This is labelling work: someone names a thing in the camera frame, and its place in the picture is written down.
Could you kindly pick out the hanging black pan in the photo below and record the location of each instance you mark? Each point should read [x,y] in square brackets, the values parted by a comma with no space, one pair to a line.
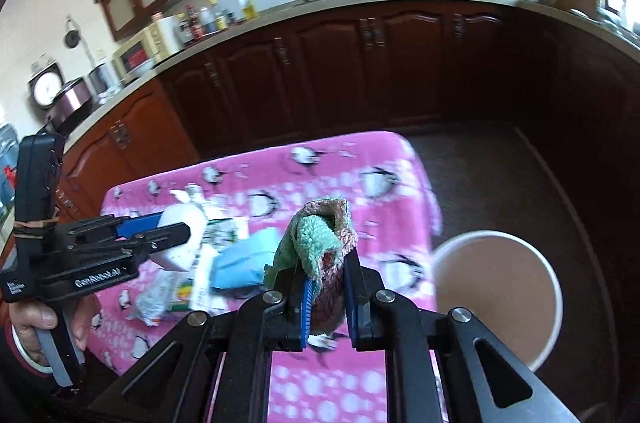
[72,38]

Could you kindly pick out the row of condiment bottles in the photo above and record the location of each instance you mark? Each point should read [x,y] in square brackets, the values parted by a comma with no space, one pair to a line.
[205,23]

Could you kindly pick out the person's left hand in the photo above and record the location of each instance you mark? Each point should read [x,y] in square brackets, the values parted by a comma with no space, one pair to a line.
[31,320]

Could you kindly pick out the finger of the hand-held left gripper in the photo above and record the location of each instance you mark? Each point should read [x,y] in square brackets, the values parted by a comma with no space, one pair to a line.
[137,224]
[160,237]

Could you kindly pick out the silver rice cooker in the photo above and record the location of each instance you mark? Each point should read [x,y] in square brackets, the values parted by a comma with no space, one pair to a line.
[67,100]

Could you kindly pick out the white green paper wrapper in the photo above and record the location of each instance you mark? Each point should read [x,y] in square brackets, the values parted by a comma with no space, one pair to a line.
[225,233]

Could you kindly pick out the yellow oil bottle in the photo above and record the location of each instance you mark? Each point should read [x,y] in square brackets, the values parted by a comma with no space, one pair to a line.
[248,9]

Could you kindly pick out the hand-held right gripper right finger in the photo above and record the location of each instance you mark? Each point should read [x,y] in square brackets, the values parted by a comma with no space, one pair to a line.
[352,305]

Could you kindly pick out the pink penguin blanket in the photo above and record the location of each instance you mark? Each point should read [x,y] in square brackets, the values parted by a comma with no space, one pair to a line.
[350,183]

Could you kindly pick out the steel kettle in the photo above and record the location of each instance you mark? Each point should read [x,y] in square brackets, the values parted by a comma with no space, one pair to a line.
[102,82]

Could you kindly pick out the blue plastic container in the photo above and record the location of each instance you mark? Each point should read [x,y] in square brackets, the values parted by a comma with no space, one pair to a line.
[7,168]

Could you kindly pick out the white plastic bag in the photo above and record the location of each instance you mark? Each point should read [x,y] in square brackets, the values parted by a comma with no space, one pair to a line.
[177,223]

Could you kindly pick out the blue tissue packet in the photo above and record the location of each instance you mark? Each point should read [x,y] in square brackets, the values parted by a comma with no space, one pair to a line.
[245,260]

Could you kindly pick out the white waste bin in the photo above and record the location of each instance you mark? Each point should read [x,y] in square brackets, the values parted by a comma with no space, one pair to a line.
[495,288]

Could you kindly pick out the dark wooden base cabinets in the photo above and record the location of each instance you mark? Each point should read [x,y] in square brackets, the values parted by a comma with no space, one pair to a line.
[350,63]

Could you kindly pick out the yellow green wrapper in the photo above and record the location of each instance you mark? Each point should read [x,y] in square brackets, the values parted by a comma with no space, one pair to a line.
[160,298]

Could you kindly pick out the green and pink cloth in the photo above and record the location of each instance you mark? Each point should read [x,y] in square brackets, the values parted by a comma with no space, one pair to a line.
[320,243]

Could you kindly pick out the cream microwave oven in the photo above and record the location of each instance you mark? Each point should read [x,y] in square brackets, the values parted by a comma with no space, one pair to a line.
[145,53]

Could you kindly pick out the white printed wrapper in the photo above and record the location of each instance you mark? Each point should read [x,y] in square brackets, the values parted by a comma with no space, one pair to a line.
[202,278]

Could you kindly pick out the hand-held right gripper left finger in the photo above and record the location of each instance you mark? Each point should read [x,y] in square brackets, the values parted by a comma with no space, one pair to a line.
[305,305]

